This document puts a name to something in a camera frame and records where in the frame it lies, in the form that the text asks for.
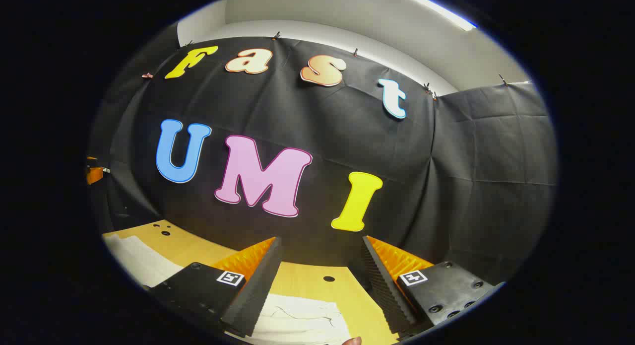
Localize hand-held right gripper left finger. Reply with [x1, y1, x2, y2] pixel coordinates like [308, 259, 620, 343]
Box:
[144, 236, 283, 338]

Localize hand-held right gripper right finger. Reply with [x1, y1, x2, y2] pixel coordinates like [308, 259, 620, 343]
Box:
[362, 236, 498, 336]

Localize white jeans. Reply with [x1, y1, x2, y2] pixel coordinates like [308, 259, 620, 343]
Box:
[103, 234, 354, 345]

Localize black backdrop cloth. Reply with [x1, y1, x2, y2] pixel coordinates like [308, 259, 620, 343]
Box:
[88, 25, 560, 286]

